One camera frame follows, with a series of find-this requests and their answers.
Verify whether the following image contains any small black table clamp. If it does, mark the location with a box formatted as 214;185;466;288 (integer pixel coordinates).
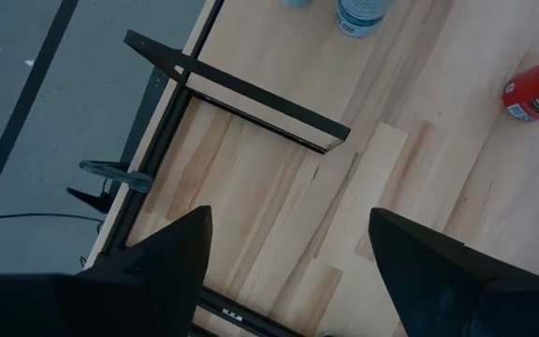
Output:
66;186;111;214

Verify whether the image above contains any white Celsius can teal print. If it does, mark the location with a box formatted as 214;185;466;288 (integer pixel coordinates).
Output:
334;0;390;38

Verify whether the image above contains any black metal shelf end frame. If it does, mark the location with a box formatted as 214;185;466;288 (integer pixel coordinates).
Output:
123;29;352;155

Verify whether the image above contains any long black floor cable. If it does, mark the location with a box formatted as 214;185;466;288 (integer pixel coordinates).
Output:
0;212;105;235

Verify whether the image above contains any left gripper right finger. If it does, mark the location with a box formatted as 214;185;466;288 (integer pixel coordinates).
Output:
370;209;539;337

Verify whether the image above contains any wooden shelf board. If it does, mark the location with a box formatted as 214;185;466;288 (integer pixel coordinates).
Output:
185;0;409;154

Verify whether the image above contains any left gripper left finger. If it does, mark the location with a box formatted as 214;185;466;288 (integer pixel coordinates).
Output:
0;205;213;337

